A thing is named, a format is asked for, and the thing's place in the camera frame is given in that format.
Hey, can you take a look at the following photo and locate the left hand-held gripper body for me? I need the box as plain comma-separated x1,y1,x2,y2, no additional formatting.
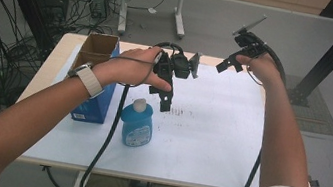
149,44,203,97

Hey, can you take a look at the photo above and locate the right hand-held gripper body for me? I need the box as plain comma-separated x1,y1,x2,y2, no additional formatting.
229,10,273,61

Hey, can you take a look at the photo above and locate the blue detergent bottle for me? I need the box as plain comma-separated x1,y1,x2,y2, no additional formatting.
116,95,158,151

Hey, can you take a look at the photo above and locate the blue cardboard box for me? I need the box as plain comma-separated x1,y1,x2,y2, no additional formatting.
60,28,125,127

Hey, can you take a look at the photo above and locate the person's right hand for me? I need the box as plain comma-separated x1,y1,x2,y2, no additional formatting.
231,49,292,100

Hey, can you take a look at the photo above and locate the person's left hand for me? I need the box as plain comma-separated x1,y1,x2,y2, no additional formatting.
89,37,179,99

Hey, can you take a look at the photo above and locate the white-legged desk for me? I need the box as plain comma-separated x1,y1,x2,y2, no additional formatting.
90,0,220,50

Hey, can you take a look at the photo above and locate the white table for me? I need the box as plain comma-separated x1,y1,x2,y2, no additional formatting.
22,37,279,187

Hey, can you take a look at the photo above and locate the white table leg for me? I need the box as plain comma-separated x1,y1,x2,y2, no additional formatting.
71,169,91,187

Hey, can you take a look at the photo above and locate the black box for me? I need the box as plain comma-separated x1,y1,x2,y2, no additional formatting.
26,0,71,25

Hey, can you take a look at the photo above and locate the left hand-held gripper cable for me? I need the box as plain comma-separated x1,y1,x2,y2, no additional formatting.
79,31,186,187

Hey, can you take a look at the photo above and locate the hand-held gripper cable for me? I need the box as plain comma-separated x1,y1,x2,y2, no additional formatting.
79,31,186,187
224,32,296,187

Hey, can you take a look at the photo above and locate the white strap wristwatch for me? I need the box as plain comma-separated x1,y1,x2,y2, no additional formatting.
63,59,109,101

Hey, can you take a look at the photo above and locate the right hand-held gripper cable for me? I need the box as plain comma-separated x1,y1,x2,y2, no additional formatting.
224,32,296,187

